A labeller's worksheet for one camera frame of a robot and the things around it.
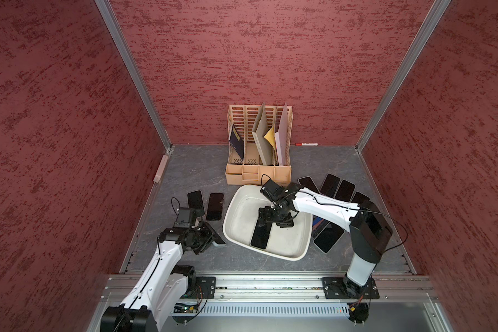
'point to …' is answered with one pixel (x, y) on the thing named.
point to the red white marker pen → (304, 144)
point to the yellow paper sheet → (270, 137)
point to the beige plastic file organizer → (253, 170)
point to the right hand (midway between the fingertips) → (269, 228)
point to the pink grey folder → (280, 137)
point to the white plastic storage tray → (241, 213)
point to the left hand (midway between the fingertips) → (217, 241)
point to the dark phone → (330, 185)
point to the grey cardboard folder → (259, 130)
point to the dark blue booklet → (237, 142)
